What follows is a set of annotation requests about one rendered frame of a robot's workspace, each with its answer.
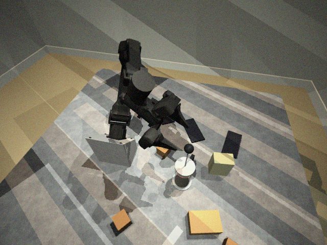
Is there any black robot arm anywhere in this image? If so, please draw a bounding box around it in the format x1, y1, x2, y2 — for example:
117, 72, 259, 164
106, 38, 178, 140

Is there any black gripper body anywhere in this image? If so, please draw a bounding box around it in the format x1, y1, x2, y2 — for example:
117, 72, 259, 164
136, 98, 167, 150

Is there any brown cardboard box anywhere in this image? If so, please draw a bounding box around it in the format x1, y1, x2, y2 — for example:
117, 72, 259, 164
156, 147, 171, 158
222, 238, 238, 245
112, 209, 132, 232

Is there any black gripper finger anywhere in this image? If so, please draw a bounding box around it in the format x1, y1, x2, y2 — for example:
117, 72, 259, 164
168, 103, 189, 128
149, 133, 177, 151

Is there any tan rectangular box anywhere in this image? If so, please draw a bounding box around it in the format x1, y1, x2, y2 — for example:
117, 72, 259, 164
187, 210, 223, 235

